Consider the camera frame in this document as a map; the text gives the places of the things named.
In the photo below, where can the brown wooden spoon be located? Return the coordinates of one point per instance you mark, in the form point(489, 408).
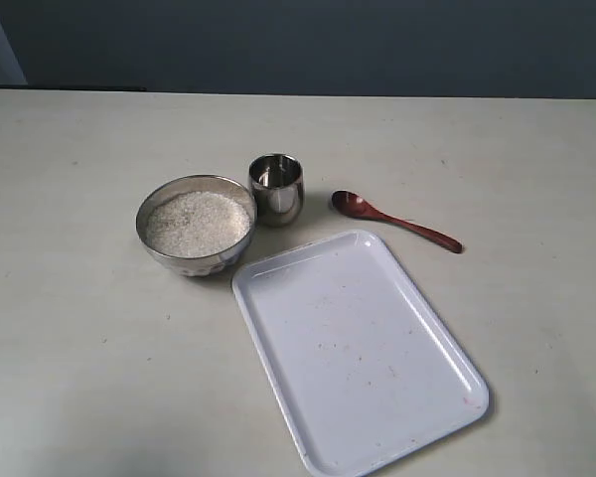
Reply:
point(353, 206)

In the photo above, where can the steel bowl of rice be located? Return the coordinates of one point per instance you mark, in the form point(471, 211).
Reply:
point(197, 225)

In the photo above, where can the small steel cup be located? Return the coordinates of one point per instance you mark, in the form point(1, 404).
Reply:
point(276, 183)

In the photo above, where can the white rectangular tray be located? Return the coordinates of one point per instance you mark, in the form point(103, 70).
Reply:
point(362, 368)

